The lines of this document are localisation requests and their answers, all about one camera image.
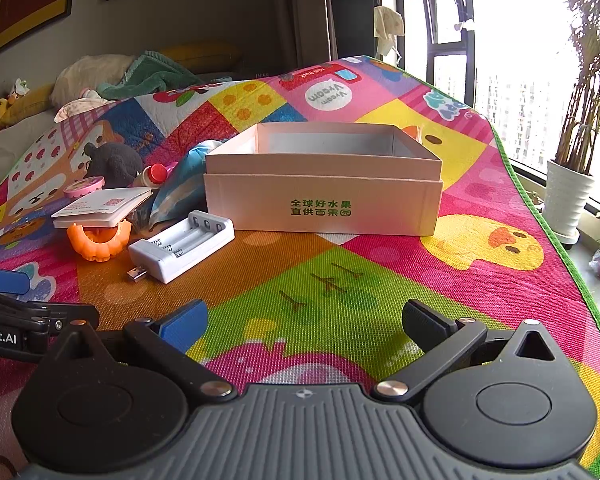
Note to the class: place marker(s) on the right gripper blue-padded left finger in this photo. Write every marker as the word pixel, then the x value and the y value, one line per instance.
pixel 160 346

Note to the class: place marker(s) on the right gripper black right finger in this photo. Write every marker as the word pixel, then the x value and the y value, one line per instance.
pixel 447 346

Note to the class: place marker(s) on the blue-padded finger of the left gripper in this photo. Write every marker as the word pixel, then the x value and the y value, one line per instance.
pixel 14 283

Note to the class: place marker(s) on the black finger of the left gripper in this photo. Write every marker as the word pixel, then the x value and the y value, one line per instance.
pixel 44 316

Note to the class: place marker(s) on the orange pumpkin bowl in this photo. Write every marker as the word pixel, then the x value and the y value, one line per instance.
pixel 99 244

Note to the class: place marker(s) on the white card booklet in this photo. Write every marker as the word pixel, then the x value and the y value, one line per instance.
pixel 101 209

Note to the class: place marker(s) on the pink-lidded yellow pudding cup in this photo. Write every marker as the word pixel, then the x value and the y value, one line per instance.
pixel 84 186

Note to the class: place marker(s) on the blue wet wipes pack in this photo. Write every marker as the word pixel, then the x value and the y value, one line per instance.
pixel 182 192

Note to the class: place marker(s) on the black plush toy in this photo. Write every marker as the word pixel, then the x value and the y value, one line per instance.
pixel 116 162

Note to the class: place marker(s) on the small red-capped white bottle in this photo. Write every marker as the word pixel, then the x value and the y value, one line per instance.
pixel 153 176

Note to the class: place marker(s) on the colourful cartoon play mat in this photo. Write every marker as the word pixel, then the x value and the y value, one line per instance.
pixel 294 307

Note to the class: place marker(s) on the yellow plush toys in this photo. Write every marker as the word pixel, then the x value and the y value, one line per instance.
pixel 21 102

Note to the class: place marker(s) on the pink cardboard box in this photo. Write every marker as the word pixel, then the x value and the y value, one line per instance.
pixel 325 177

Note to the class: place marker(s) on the white plant pot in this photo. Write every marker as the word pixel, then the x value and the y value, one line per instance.
pixel 566 194

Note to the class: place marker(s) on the pink white cloth bundle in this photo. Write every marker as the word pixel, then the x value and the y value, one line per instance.
pixel 89 99

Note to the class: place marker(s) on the beige pillow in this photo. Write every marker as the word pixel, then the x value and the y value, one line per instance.
pixel 88 73

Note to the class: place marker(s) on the green towel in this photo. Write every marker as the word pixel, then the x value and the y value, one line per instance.
pixel 150 72

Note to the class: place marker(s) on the yellow cushion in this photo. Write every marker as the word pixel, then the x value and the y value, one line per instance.
pixel 203 57

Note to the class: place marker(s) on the tall green plant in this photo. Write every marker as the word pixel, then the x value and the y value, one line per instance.
pixel 581 126

